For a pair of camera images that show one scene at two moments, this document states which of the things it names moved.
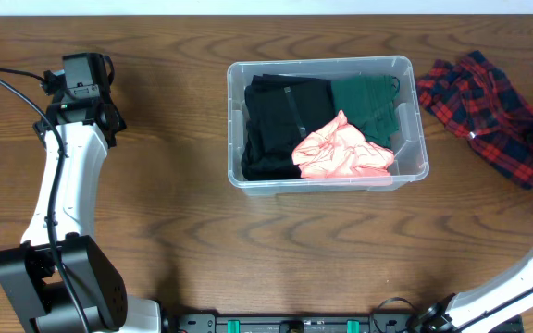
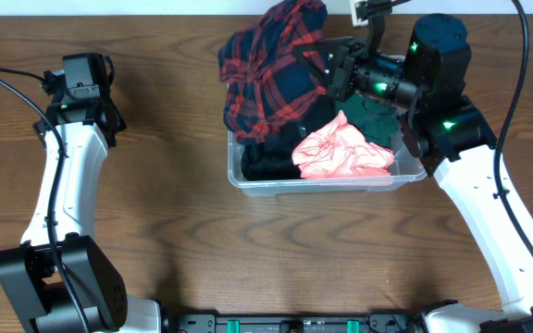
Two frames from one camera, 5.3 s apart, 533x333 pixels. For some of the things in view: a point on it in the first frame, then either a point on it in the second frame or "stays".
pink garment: (340, 150) stays
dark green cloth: (368, 103) stays
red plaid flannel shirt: (475, 100) to (266, 86)
